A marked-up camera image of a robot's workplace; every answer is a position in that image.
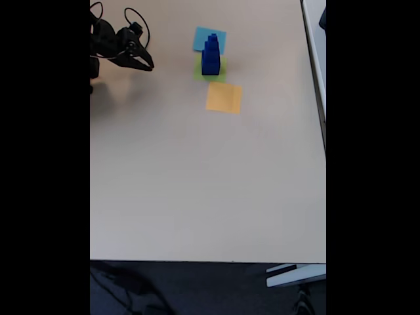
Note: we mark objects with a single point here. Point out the medium blue cube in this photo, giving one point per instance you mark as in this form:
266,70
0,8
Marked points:
210,56

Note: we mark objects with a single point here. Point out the large blue cube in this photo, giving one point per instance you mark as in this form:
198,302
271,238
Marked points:
210,69

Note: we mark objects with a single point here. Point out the tiny blue cube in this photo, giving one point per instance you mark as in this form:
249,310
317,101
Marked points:
213,37

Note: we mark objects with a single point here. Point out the blue paper square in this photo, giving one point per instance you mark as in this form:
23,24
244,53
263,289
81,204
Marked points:
200,41

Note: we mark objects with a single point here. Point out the green paper square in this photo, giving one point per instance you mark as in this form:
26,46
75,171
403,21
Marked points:
223,77

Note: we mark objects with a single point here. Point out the orange paper square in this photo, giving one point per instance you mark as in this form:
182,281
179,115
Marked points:
224,98

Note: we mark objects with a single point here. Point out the white neighbouring table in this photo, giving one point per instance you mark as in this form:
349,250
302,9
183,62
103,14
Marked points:
316,49

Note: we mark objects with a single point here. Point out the dark blue object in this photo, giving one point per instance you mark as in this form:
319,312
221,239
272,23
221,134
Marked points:
323,18

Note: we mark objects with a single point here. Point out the white table foot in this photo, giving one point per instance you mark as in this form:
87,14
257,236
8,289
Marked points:
295,275

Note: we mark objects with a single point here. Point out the black camera box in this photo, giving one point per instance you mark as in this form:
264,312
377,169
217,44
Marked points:
137,29

